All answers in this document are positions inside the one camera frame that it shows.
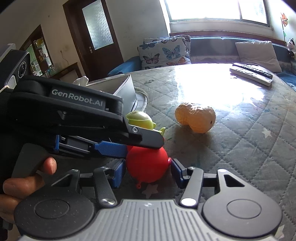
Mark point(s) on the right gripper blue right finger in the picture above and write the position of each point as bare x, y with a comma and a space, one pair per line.
180, 174

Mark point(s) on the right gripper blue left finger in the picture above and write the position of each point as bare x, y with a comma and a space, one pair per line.
116, 173

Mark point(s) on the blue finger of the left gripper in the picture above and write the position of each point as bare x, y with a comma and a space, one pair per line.
149, 143
75, 146

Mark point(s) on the green alien toy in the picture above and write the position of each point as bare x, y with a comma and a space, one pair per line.
144, 121

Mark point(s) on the red round pig toy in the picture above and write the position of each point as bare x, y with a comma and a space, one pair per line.
146, 165

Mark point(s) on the grey knitted plush rabbit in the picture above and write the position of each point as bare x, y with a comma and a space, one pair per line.
82, 81

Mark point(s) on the person's left hand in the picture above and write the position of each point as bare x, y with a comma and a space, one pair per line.
15, 190

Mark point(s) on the wooden display cabinet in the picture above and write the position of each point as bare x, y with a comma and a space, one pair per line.
41, 62

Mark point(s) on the white storage box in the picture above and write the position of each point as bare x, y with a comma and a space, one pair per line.
119, 85

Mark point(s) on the orange peanut toy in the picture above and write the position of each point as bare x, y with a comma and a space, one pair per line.
199, 118

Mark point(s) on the butterfly print pillow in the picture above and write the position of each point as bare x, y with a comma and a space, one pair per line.
164, 52

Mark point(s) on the dark wooden door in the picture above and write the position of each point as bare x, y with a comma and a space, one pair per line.
94, 37

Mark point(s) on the blue sofa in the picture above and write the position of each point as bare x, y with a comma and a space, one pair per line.
216, 49

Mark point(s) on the grey remote control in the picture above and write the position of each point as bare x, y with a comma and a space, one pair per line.
251, 75

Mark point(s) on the window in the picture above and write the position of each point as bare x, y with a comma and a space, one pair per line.
254, 12

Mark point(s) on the dark remote control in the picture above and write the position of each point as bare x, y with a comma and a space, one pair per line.
254, 68

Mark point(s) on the plain grey cushion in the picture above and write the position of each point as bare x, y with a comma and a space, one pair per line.
259, 52

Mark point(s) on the black camera box left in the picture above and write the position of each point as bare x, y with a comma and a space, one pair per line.
13, 66

